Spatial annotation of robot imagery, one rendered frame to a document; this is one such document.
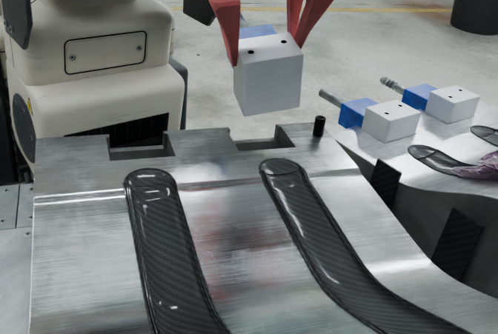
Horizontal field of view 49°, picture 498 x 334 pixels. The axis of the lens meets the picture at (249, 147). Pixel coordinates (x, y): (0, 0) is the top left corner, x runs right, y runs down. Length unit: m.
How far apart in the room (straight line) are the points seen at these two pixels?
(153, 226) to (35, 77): 0.44
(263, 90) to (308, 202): 0.10
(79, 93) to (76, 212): 0.40
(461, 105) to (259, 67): 0.32
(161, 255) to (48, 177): 0.12
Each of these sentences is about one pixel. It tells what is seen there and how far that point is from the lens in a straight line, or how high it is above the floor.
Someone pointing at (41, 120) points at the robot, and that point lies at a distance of 0.77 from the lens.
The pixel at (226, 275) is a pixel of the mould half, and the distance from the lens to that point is 0.36.
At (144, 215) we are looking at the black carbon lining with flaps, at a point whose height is 0.88.
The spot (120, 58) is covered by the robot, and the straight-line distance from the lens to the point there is 0.82.
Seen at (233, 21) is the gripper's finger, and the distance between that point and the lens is 0.41.
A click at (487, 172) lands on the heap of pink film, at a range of 0.55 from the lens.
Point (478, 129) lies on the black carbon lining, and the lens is 0.70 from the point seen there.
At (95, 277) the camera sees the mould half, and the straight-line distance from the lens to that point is 0.36.
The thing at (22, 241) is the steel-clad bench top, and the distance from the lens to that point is 0.53.
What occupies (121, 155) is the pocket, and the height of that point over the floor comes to 0.87.
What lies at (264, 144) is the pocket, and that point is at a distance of 0.52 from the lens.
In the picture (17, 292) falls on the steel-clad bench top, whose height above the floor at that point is 0.80.
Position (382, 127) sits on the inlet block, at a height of 0.87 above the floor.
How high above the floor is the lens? 1.13
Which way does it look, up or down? 30 degrees down
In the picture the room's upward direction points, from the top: 6 degrees clockwise
